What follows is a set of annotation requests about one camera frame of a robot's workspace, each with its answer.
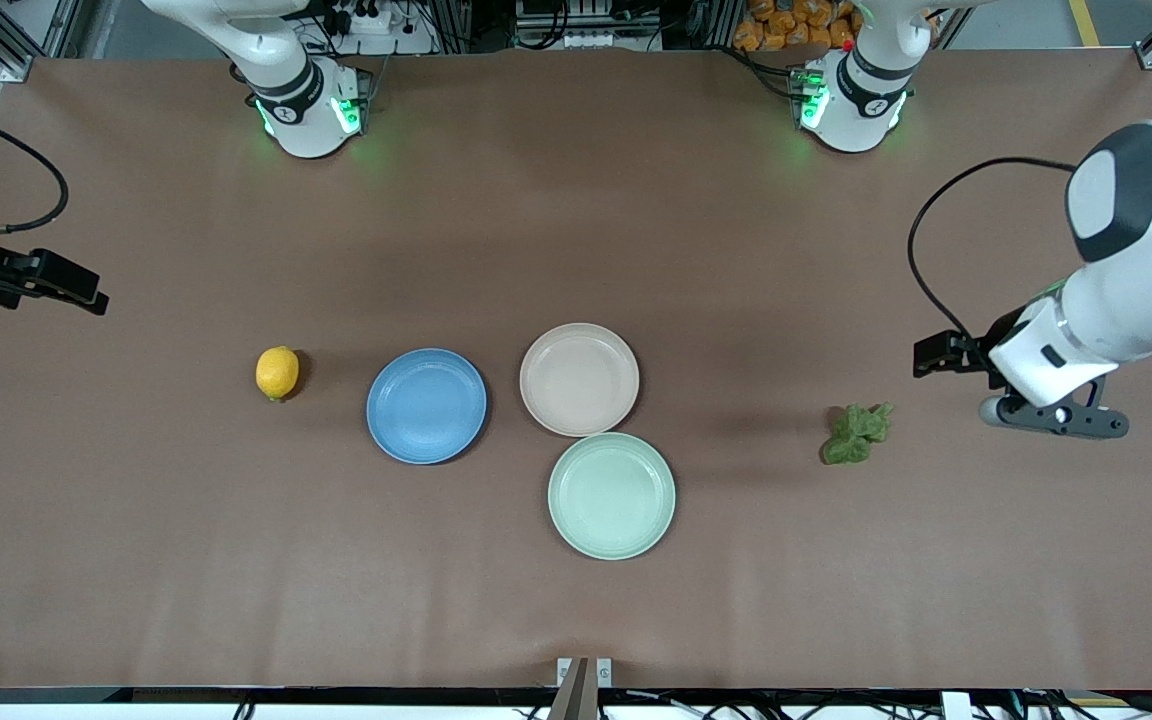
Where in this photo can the green lettuce leaf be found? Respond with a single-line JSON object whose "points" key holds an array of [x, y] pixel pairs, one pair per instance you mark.
{"points": [[856, 433]]}

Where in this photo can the pale green plate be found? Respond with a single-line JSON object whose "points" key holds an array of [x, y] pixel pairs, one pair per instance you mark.
{"points": [[611, 495]]}

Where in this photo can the black electronics rack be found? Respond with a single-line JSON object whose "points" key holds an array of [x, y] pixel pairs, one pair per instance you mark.
{"points": [[586, 20]]}

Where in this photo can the metal table edge bracket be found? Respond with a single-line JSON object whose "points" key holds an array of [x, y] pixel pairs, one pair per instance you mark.
{"points": [[586, 685]]}

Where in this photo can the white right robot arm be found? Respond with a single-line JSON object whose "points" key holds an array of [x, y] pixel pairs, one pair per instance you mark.
{"points": [[301, 100]]}

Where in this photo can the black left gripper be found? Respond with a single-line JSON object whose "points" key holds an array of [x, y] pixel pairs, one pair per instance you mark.
{"points": [[982, 351]]}

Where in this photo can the beige pink plate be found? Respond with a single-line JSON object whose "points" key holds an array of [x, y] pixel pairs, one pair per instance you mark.
{"points": [[579, 379]]}

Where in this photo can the yellow lemon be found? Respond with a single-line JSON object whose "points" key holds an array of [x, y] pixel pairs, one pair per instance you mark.
{"points": [[277, 373]]}

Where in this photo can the orange fruit pile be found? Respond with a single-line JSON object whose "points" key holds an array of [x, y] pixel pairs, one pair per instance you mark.
{"points": [[786, 25]]}

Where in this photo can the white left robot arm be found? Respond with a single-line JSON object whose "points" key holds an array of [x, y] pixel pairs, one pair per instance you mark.
{"points": [[1136, 300]]}

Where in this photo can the white power strip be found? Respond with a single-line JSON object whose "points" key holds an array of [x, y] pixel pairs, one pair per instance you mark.
{"points": [[376, 20]]}

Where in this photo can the blue plate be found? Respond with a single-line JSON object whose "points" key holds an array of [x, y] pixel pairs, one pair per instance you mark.
{"points": [[426, 406]]}

